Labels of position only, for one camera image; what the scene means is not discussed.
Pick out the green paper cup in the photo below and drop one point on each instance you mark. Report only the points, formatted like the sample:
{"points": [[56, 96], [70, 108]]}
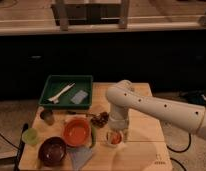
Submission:
{"points": [[30, 137]]}

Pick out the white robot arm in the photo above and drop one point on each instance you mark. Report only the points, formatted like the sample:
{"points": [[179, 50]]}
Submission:
{"points": [[122, 98]]}

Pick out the green plastic tray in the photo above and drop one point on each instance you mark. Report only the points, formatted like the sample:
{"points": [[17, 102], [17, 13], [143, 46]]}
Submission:
{"points": [[67, 92]]}

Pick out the green chili pepper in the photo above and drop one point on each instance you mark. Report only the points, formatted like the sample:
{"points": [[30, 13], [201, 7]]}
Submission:
{"points": [[93, 136]]}

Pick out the grey sponge pad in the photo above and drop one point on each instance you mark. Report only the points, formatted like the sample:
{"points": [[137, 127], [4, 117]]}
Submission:
{"points": [[79, 97]]}

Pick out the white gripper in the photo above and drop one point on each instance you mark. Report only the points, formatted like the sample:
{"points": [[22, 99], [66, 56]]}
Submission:
{"points": [[119, 125]]}

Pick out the dark grape bunch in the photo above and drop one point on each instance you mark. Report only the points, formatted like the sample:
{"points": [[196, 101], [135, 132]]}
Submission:
{"points": [[100, 120]]}

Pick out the orange bowl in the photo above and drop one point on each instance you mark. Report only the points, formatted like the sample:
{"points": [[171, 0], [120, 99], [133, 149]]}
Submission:
{"points": [[76, 132]]}

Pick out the red apple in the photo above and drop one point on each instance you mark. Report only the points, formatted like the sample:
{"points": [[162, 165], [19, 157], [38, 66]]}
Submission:
{"points": [[115, 138]]}

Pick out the grey cloth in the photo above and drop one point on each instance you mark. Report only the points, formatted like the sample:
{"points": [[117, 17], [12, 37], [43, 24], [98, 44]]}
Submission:
{"points": [[79, 156]]}

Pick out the brown paper cup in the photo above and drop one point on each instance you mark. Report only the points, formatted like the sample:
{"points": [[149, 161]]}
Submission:
{"points": [[47, 116]]}

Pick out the dark purple bowl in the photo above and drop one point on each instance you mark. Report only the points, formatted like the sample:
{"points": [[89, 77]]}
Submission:
{"points": [[52, 151]]}

